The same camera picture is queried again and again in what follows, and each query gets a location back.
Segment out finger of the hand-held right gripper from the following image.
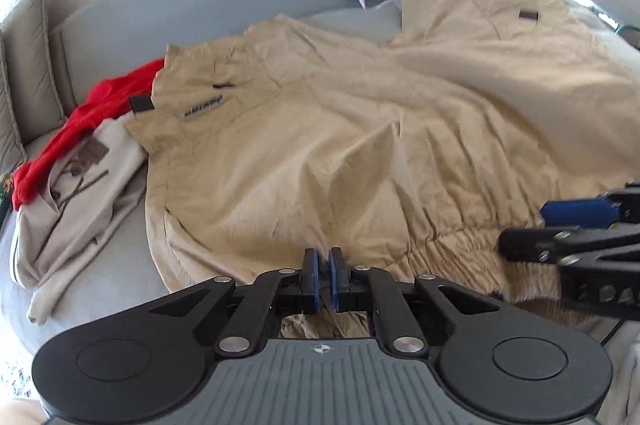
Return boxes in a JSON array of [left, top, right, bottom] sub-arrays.
[[499, 220, 640, 268], [541, 188, 640, 228]]

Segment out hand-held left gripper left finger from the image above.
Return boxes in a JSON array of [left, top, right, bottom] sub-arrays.
[[144, 249, 322, 358]]

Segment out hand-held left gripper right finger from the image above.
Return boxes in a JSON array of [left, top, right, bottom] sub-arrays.
[[328, 247, 507, 358]]

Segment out beige jacket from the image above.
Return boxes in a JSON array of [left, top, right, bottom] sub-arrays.
[[122, 0, 640, 341]]

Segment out person's white trousers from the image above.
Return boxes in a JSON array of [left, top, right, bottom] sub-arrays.
[[602, 320, 640, 425]]

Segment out grey sofa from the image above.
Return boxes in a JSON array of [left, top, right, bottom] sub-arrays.
[[0, 0, 640, 411]]

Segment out light grey printed shirt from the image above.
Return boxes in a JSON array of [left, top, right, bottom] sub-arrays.
[[10, 118, 151, 327]]

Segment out red garment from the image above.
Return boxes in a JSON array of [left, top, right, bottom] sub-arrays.
[[12, 58, 166, 211]]

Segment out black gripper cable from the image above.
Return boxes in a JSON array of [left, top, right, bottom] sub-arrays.
[[600, 319, 623, 346]]

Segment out white charging cable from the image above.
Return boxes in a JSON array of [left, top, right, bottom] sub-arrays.
[[357, 0, 403, 12]]

